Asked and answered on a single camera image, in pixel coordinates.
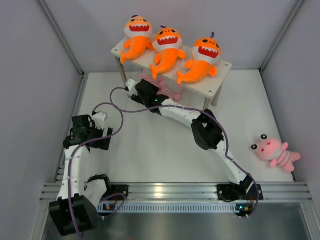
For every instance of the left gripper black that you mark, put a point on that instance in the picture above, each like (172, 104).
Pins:
(103, 144)

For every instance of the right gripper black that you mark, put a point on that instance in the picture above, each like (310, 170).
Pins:
(136, 97)

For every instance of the pink striped plush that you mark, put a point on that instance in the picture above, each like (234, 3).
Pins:
(169, 88)

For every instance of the large orange shark plush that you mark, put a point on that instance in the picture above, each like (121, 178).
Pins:
(206, 52)

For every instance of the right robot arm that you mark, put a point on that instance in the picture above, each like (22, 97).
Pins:
(208, 134)

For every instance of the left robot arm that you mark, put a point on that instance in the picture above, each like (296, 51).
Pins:
(75, 209)

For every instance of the white two-tier shelf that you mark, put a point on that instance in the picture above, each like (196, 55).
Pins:
(210, 87)

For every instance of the pink frog plush front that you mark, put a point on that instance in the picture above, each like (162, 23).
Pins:
(276, 153)

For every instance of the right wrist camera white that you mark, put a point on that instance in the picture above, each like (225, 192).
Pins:
(130, 86)

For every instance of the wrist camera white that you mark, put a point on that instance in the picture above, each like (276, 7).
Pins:
(130, 86)
(99, 119)

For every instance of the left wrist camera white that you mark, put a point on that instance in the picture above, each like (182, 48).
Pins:
(99, 119)

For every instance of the perforated cable duct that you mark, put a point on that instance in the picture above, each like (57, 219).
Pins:
(237, 208)

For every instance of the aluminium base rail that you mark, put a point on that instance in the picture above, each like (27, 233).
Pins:
(273, 192)

